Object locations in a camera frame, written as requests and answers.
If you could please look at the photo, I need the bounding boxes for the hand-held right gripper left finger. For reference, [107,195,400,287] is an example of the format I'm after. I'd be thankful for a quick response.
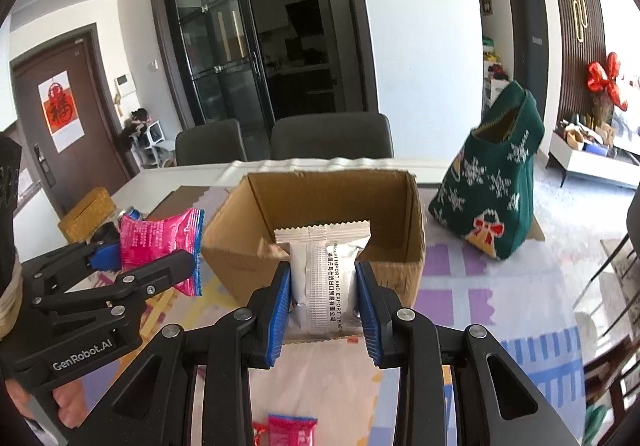
[65,261,293,446]

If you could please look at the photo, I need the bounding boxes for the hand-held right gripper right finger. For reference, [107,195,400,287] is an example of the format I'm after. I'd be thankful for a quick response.
[354,260,581,446]

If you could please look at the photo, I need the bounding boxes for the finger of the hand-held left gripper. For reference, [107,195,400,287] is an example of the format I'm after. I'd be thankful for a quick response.
[22,238,123,293]
[31,250,196,316]

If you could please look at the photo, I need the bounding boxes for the white snack packet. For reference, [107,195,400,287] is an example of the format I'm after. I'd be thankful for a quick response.
[274,220,372,342]

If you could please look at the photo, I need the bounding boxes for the brown cardboard box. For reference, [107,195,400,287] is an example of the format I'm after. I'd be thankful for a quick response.
[200,169,427,344]

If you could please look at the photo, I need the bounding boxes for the person's left hand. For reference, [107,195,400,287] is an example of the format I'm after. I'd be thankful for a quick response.
[5,373,98,431]

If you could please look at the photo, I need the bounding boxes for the yellow woven tissue box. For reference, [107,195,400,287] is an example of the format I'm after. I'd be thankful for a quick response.
[57,187,118,244]

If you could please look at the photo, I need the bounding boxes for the small pink snack packet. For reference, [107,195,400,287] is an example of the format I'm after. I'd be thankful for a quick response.
[267,413,318,446]

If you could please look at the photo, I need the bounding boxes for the white small shelf unit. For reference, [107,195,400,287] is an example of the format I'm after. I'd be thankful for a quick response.
[131,122,176,169]

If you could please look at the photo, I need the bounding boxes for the brown entrance door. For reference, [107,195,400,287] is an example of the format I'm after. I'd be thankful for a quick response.
[10,23,133,217]

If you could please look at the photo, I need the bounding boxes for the grey dining chair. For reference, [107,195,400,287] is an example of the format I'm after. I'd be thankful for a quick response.
[175,118,248,167]
[270,112,393,161]

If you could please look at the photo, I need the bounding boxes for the red and white door poster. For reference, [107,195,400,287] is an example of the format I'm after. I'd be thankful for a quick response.
[39,71,83,153]

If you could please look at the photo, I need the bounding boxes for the green knitted snowflake bag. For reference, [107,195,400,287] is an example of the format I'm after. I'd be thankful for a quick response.
[427,80,546,261]

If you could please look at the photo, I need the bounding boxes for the white storage drawers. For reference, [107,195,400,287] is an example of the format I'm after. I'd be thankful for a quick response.
[484,76,511,119]

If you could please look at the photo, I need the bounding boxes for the black glass sliding door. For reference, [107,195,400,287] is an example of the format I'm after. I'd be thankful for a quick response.
[149,0,378,137]

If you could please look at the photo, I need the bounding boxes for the white low cabinet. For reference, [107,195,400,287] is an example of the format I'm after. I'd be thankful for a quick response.
[547,131,640,189]

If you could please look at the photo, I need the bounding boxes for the dark hallway door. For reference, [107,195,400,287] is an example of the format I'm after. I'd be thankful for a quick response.
[507,0,563,124]

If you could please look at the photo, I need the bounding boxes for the red foil balloon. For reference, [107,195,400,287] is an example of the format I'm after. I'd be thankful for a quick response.
[586,52,630,109]

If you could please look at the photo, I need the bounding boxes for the gold wall decoration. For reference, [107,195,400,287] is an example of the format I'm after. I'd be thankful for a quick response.
[571,0,588,44]

